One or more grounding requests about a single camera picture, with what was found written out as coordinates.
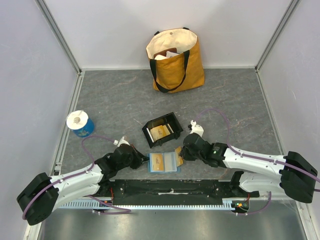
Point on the teal leather card holder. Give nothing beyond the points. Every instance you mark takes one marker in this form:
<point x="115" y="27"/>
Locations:
<point x="164" y="163"/>

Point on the black plastic tray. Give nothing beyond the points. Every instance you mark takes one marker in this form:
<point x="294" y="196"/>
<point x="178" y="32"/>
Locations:
<point x="171" y="121"/>

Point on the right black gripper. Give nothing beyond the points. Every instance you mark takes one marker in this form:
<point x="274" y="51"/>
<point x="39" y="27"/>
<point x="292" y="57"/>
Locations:
<point x="186" y="152"/>

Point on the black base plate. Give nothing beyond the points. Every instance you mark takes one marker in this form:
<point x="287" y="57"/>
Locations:
<point x="171" y="192"/>

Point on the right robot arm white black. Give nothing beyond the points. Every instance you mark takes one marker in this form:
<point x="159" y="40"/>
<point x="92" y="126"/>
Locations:
<point x="291" y="174"/>

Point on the loose gold card in tray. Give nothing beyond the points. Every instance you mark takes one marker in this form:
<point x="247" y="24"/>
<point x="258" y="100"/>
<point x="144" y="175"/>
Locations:
<point x="160" y="132"/>

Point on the white toilet paper roll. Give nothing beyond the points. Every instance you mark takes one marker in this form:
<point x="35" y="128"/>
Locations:
<point x="77" y="119"/>

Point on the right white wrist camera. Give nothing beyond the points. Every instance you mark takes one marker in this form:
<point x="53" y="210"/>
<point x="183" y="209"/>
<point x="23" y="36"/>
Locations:
<point x="195" y="128"/>

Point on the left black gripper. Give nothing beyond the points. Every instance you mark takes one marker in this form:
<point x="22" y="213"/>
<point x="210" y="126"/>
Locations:
<point x="139" y="158"/>

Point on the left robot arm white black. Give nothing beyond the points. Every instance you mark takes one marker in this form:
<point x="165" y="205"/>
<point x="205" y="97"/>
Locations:
<point x="45" y="193"/>

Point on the blue slotted cable duct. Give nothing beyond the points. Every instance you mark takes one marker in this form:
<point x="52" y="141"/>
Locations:
<point x="91" y="204"/>

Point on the blue patterned cup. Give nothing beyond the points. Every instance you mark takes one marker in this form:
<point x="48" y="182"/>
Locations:
<point x="86" y="130"/>

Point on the white items in bag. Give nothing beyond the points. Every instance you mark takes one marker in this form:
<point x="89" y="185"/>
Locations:
<point x="165" y="55"/>

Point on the orange tote bag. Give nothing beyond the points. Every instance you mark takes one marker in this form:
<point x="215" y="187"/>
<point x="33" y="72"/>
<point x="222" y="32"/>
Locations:
<point x="179" y="73"/>

